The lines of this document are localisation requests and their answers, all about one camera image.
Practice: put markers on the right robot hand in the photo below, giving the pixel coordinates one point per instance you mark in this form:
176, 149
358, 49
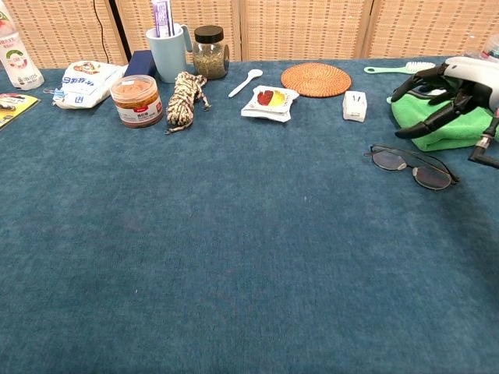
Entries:
475, 82

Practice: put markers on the black wire-frame eyeglasses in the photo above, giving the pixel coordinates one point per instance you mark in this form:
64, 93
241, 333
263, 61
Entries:
390, 159

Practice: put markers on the clear round lidded container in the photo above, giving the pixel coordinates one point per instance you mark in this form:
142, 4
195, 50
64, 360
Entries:
493, 46

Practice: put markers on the green microfiber cloth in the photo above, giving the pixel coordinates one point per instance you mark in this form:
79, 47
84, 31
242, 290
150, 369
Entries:
460, 128

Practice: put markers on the small white box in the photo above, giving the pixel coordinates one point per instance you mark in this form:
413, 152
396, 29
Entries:
354, 107

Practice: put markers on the round woven rattan coaster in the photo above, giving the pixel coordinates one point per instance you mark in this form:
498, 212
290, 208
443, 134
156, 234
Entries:
316, 80

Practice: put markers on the bamboo folding screen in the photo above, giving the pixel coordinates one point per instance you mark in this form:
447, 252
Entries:
304, 27

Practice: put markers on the white snack packet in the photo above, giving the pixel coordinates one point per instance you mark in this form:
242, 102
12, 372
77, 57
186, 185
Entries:
269, 103

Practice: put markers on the white plastic spoon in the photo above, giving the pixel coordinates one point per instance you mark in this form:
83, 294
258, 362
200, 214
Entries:
255, 74

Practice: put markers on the glass jar black lid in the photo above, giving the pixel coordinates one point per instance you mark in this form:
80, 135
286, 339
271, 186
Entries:
210, 58

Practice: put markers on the light blue mug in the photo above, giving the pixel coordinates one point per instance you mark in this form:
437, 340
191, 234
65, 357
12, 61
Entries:
167, 58

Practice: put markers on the purple toothpaste tube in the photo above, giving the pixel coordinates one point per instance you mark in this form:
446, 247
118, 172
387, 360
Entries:
161, 19

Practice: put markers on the blue felt table cloth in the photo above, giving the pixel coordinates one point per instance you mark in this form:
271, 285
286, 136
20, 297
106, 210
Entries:
195, 253

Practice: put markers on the navy blue box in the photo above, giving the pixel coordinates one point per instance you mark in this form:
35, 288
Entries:
139, 62

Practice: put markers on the plastic jar red label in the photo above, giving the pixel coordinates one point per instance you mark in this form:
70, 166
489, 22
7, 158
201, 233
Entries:
136, 101

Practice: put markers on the white salt bag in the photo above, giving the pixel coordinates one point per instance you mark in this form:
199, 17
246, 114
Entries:
83, 85

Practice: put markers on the small blue binder clip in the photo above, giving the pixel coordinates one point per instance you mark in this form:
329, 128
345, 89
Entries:
58, 93

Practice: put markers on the drink bottle yellow cap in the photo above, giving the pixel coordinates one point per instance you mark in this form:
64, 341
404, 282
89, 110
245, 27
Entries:
19, 66

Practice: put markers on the razor in yellow blister pack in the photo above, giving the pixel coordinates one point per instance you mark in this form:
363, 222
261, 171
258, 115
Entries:
15, 107

